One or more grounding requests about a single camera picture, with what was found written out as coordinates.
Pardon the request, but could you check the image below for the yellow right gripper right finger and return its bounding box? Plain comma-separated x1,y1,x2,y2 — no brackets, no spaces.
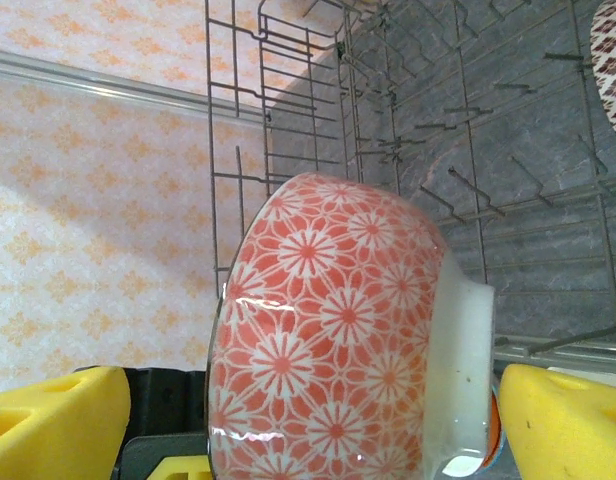
500,363,616,480

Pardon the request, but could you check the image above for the grey wire dish rack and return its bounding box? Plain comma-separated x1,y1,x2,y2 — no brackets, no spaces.
205,0,616,374

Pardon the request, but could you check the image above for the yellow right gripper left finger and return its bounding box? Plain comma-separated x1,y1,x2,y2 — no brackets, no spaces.
0,365,134,480

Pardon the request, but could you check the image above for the brown patterned bowl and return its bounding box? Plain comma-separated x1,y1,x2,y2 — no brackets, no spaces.
589,0,616,151

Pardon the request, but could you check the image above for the aluminium frame post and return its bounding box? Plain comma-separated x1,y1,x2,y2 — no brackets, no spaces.
0,47,269,124

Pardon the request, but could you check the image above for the red floral pattern bowl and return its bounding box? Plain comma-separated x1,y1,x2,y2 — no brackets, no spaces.
205,172,497,480

